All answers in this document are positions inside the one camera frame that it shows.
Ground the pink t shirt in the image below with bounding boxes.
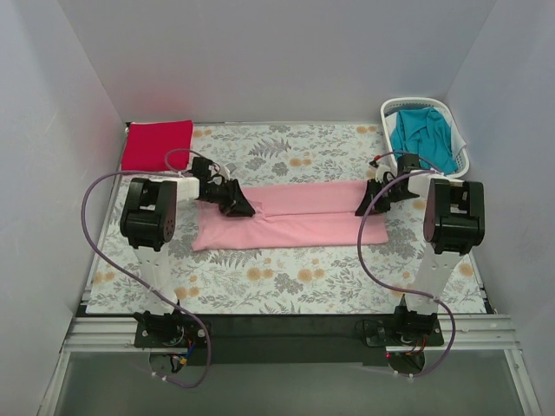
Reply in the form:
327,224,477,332
192,180,366,251

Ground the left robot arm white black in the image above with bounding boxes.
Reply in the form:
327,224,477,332
120,156,255,348

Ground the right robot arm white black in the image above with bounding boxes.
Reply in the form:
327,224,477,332
356,151,485,354

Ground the floral table mat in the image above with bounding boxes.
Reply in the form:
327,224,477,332
84,124,488,316

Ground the teal t shirt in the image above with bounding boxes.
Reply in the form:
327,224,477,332
389,107,458,174

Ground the white laundry basket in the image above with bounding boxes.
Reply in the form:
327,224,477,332
380,97,470,179

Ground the folded red t shirt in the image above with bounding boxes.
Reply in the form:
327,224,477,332
121,120,193,172

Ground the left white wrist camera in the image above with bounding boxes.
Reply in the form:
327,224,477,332
211,162,237,182

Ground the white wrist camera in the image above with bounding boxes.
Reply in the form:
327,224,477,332
211,162,237,182
368,156,395,185

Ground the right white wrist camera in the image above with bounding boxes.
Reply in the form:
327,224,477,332
368,156,395,185

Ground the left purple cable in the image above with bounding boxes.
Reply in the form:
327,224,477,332
82,148,216,389

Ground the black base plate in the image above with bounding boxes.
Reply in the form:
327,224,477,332
133,312,444,366

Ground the aluminium frame rail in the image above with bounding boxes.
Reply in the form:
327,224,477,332
38,314,541,415

